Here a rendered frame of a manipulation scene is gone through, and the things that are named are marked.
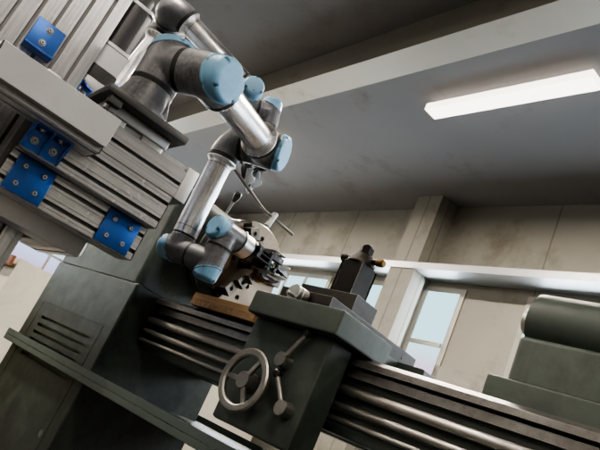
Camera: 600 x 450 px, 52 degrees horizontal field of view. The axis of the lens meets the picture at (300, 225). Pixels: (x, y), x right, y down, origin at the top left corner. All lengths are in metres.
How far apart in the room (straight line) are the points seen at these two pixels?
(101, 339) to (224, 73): 0.99
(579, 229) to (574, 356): 3.82
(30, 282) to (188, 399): 2.89
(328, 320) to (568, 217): 4.02
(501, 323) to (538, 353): 3.67
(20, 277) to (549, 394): 4.19
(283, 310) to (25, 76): 0.75
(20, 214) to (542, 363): 1.20
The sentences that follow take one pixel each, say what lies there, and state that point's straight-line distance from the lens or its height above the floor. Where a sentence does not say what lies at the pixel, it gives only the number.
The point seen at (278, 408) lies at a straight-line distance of 1.40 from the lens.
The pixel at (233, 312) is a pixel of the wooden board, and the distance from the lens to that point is 1.79.
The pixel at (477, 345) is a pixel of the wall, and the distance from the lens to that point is 5.10.
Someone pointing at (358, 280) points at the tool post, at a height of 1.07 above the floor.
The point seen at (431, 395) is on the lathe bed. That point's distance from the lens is 1.37.
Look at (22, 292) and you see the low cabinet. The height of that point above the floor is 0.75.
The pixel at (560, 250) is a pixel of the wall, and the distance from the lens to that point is 5.13.
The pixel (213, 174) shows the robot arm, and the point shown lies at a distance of 1.91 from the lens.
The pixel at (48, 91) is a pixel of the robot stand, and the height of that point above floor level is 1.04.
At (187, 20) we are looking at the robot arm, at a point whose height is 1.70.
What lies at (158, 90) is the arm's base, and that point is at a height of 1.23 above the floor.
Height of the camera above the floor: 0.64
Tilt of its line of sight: 18 degrees up
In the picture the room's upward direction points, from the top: 25 degrees clockwise
